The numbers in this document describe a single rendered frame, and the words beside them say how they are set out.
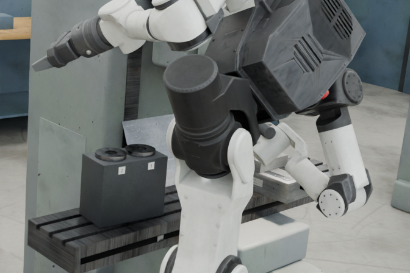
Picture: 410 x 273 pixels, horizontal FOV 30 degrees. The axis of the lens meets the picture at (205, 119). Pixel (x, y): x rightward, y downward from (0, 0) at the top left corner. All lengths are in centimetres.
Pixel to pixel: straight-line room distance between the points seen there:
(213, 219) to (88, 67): 110
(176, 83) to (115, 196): 72
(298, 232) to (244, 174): 87
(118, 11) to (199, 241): 55
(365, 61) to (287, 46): 829
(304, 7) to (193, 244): 59
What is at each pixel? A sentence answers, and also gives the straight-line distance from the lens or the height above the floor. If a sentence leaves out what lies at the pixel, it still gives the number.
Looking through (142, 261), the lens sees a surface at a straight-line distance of 269.
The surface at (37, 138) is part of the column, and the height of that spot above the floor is 96.
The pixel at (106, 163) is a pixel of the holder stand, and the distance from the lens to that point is 211.
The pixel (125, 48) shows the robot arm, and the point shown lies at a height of 152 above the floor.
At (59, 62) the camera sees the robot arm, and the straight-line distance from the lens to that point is 188.
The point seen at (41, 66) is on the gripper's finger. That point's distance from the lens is 192.
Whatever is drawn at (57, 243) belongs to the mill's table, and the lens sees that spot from 210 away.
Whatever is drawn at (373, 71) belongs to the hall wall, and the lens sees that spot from 987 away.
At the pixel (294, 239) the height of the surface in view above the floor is 86.
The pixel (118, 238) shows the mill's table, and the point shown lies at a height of 96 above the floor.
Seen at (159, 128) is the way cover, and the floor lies 108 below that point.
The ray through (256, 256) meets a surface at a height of 84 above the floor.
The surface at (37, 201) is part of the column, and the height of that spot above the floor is 71.
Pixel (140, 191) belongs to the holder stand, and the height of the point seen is 106.
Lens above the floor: 182
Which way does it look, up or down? 15 degrees down
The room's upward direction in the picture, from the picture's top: 5 degrees clockwise
